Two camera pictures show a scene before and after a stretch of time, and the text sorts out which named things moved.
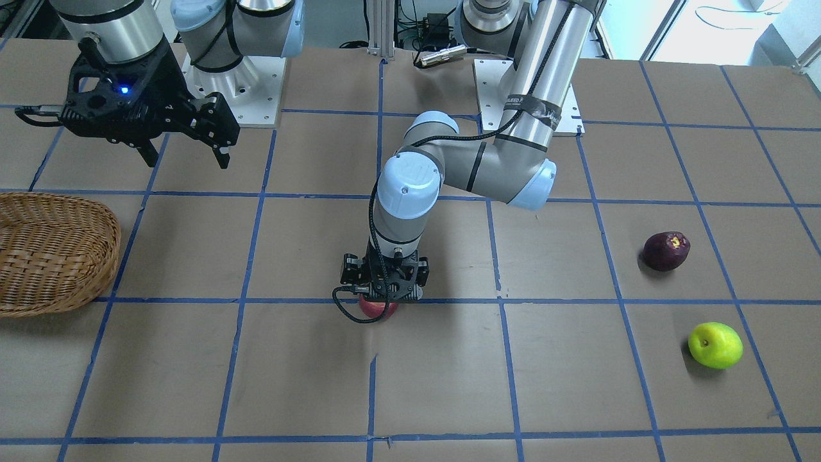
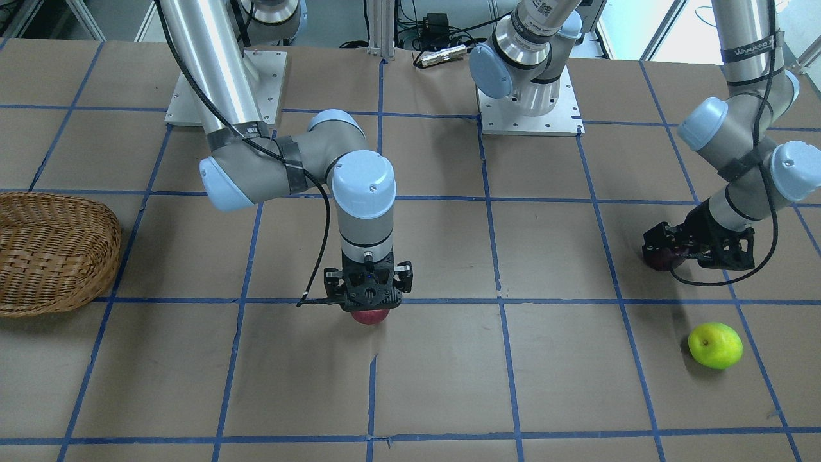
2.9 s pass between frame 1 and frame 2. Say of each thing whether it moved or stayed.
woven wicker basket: stayed
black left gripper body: moved
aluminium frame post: stayed
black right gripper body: moved
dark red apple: stayed
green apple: stayed
